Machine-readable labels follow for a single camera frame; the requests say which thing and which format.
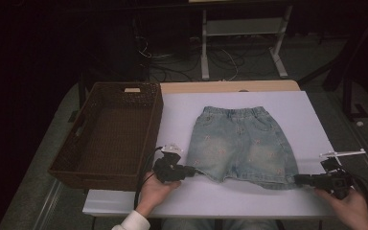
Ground white board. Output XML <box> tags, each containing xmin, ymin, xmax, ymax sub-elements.
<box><xmin>82</xmin><ymin>90</ymin><xmax>368</xmax><ymax>219</ymax></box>

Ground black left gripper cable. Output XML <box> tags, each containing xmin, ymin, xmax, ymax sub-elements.
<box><xmin>133</xmin><ymin>147</ymin><xmax>164</xmax><ymax>210</ymax></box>

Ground black metal stand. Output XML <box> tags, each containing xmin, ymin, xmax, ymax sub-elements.
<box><xmin>296</xmin><ymin>9</ymin><xmax>368</xmax><ymax>122</ymax></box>

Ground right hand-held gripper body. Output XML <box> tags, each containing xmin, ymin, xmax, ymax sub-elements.
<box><xmin>314</xmin><ymin>148</ymin><xmax>367</xmax><ymax>200</ymax></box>

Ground tangle of floor cables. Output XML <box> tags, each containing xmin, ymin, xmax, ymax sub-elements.
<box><xmin>133</xmin><ymin>17</ymin><xmax>247</xmax><ymax>82</ymax></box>

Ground person's left hand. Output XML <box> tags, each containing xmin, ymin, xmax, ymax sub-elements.
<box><xmin>136</xmin><ymin>171</ymin><xmax>182</xmax><ymax>219</ymax></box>

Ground white metal stand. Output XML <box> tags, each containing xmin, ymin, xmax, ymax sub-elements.
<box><xmin>200</xmin><ymin>4</ymin><xmax>293</xmax><ymax>81</ymax></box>

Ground brown woven basket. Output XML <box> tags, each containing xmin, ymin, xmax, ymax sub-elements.
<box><xmin>47</xmin><ymin>81</ymin><xmax>165</xmax><ymax>192</ymax></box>

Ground light blue denim shorts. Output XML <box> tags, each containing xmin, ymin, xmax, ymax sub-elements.
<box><xmin>185</xmin><ymin>105</ymin><xmax>300</xmax><ymax>191</ymax></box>

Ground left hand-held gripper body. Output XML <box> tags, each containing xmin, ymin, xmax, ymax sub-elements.
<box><xmin>152</xmin><ymin>143</ymin><xmax>190</xmax><ymax>184</ymax></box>

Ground person's right hand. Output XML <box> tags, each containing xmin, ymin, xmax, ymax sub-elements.
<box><xmin>313</xmin><ymin>187</ymin><xmax>368</xmax><ymax>230</ymax></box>

